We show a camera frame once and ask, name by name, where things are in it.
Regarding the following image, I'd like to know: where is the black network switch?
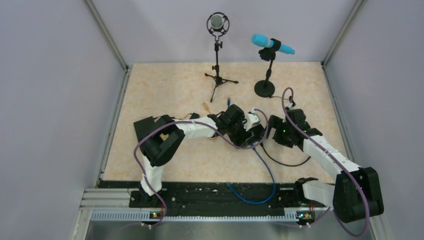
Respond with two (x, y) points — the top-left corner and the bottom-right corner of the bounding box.
(133, 116), (157, 154)

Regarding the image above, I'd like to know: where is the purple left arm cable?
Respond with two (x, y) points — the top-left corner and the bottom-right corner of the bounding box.
(133, 108), (269, 229)

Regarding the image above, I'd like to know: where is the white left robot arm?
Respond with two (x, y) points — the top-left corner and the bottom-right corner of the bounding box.
(133, 104), (266, 207)

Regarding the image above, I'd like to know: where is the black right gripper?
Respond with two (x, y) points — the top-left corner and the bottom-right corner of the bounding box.
(261, 114), (294, 148)

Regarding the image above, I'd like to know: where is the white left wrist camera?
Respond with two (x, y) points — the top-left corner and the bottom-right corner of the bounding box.
(242, 108), (261, 131)

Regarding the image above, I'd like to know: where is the black adapter power cable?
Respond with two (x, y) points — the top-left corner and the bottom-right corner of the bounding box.
(261, 95), (312, 167)

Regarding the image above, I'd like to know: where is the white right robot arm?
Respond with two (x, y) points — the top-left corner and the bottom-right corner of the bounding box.
(268, 109), (384, 223)

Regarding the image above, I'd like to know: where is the yellow ethernet cable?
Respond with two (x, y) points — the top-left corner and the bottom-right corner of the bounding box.
(202, 102), (220, 141)

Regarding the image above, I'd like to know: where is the black power adapter left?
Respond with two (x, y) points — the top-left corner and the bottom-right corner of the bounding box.
(189, 112), (200, 120)

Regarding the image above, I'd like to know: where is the blue microphone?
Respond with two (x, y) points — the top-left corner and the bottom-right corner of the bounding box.
(251, 33), (296, 98)

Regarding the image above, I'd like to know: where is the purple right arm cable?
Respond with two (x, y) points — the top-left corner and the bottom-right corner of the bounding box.
(281, 87), (371, 238)

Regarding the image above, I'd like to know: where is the black tripod microphone stand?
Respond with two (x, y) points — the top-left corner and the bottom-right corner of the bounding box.
(204, 35), (239, 103)

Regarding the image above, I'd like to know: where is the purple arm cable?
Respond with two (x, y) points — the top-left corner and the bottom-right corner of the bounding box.
(281, 87), (371, 238)
(133, 108), (269, 229)

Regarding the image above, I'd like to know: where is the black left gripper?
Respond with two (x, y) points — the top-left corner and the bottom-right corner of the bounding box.
(226, 116), (254, 149)

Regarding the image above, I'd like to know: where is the silver condenser microphone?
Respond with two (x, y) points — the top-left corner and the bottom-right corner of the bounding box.
(206, 12), (230, 35)

